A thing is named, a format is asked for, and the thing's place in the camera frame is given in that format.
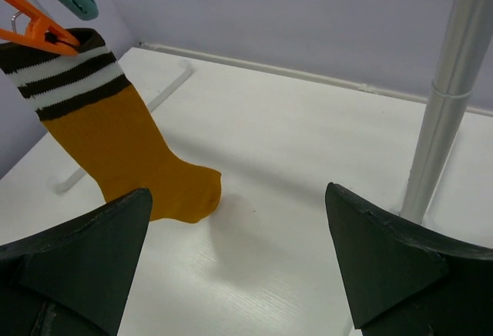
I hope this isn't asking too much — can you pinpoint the orange brown sock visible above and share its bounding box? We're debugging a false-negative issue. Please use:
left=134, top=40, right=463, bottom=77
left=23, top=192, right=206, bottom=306
left=1, top=28, right=221, bottom=223

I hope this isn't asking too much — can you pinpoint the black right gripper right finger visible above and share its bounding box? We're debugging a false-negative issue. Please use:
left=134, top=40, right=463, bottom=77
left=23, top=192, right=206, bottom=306
left=325, top=183, right=492, bottom=335

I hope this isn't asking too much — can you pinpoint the orange clothes peg right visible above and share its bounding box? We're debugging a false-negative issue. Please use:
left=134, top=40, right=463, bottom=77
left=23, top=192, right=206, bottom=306
left=1, top=0, right=79, bottom=56

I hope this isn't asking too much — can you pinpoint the white clothes rack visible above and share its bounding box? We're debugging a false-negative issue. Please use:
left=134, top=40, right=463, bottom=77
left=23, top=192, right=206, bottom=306
left=45, top=0, right=493, bottom=223

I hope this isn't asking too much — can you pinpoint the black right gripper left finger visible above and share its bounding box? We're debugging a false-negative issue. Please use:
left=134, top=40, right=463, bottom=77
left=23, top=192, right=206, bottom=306
left=1, top=188, right=153, bottom=335

